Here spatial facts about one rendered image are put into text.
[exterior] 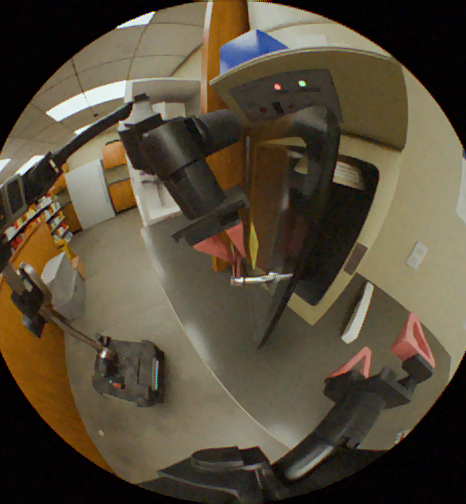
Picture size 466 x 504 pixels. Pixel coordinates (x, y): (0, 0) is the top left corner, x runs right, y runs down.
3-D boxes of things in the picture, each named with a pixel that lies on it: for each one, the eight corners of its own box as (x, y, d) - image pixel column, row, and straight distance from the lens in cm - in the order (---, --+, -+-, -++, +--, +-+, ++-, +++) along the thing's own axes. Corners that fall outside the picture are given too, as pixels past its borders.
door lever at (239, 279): (258, 249, 27) (260, 237, 25) (270, 291, 21) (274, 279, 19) (229, 250, 26) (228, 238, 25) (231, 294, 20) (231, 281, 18)
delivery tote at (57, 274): (77, 268, 261) (65, 249, 250) (71, 297, 215) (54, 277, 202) (58, 278, 282) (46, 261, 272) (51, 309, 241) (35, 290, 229)
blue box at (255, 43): (256, 88, 41) (256, 60, 46) (295, 81, 36) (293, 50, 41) (219, 77, 35) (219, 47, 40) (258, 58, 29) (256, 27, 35)
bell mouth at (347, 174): (312, 170, 51) (315, 152, 51) (368, 188, 47) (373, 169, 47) (281, 168, 36) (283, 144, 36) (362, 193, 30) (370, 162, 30)
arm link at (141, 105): (138, 122, 65) (132, 96, 64) (153, 117, 65) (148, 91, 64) (137, 185, 25) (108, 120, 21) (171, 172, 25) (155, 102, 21)
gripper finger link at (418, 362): (437, 315, 24) (431, 389, 19) (401, 345, 27) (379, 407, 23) (408, 287, 21) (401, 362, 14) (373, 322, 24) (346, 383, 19)
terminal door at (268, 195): (245, 262, 53) (251, 135, 39) (259, 350, 37) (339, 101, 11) (243, 262, 53) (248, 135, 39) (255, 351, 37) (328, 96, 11)
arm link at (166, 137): (131, 149, 21) (138, 125, 16) (176, 127, 24) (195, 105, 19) (161, 193, 20) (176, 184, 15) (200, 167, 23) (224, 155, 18)
